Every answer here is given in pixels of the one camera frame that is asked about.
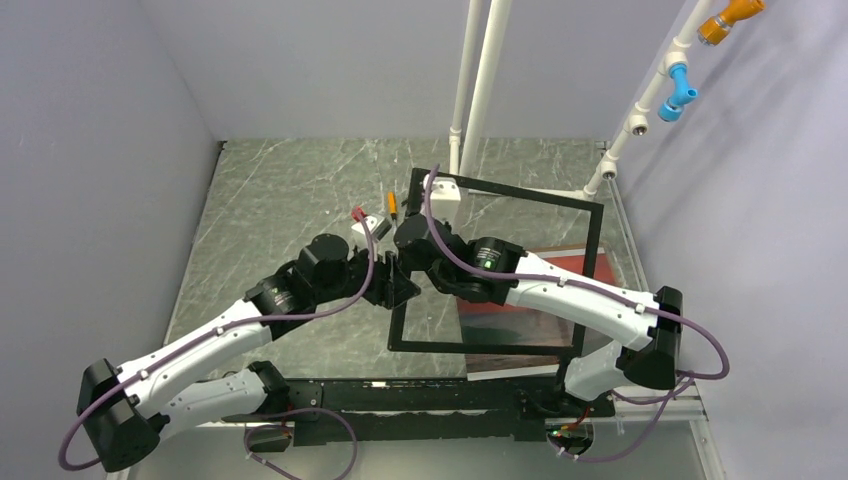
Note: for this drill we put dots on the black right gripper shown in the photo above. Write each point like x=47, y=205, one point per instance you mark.
x=404, y=260

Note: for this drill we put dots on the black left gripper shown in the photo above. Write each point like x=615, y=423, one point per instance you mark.
x=389, y=284

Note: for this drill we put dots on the black wooden picture frame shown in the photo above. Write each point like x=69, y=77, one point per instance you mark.
x=578, y=259

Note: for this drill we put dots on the orange handled screwdriver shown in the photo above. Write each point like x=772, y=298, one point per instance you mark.
x=392, y=205

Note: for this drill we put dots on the red sunset photo print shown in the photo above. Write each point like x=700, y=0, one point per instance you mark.
x=513, y=326

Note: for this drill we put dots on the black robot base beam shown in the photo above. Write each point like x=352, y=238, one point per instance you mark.
x=521, y=409

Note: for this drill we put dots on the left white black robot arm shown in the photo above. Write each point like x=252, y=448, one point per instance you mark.
x=126, y=411

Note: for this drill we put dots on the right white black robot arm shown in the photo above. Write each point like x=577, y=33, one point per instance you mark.
x=645, y=340

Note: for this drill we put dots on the blue pipe fitting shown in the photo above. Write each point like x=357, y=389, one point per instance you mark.
x=682, y=95

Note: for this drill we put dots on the white PVC pipe structure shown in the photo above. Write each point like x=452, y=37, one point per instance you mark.
x=464, y=142

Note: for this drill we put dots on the orange pipe fitting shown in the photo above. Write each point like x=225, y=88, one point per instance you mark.
x=717, y=27

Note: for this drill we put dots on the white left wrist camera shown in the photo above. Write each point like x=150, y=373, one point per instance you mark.
x=377, y=226

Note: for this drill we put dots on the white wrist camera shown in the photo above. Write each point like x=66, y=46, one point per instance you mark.
x=377, y=226
x=445, y=198

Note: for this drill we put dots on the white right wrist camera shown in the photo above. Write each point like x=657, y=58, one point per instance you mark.
x=445, y=198

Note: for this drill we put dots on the aluminium extrusion rail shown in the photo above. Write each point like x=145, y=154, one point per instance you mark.
x=636, y=404

